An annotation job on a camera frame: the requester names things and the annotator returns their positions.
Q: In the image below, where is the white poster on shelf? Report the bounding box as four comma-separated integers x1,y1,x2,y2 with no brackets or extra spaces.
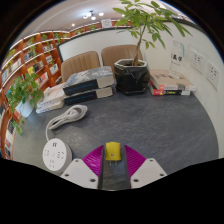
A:
100,18,113,29

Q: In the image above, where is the clear acrylic sign holder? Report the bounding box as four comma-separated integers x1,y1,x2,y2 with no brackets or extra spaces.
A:
169,40,186,80

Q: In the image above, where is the white book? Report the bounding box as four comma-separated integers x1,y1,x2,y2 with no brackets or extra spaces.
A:
41,83,68,105
35,98,66,115

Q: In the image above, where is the round white power strip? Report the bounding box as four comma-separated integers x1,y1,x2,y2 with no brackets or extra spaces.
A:
42,138,74,174

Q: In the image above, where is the tan padded chair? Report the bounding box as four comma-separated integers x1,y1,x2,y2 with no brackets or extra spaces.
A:
60,50,102,84
100,44,145,68

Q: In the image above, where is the thick dark-spined book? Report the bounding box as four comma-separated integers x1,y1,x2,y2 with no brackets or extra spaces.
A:
63,85,117,107

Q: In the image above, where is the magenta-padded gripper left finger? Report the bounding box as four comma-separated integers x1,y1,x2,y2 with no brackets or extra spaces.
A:
60,144,108,190

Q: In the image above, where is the yellow charger block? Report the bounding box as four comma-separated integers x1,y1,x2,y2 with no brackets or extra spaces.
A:
105,141,122,168

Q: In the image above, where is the branched ceiling lamp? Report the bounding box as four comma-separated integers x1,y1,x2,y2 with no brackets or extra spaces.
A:
82,9,98,21

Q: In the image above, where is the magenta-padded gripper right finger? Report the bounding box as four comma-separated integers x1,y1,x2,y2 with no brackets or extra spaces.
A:
124,144,168,190

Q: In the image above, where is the tall plant in black pot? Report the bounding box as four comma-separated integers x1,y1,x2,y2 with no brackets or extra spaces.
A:
112,0,194,96

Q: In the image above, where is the leafy plant in white pot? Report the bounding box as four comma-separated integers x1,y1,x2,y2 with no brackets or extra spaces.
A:
5,73,45,136

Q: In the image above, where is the orange wooden bookshelf unit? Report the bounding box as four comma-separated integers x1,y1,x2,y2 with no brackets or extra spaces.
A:
0,19,131,161

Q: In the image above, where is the white wall socket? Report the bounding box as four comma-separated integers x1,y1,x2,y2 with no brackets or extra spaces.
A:
205,61,221,90
190,49,205,75

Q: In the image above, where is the grey-covered dark-spined book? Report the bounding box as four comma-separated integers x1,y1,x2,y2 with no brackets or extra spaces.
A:
62,65,115,97

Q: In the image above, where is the white power strip cable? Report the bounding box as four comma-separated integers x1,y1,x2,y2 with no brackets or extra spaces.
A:
44,104,89,141

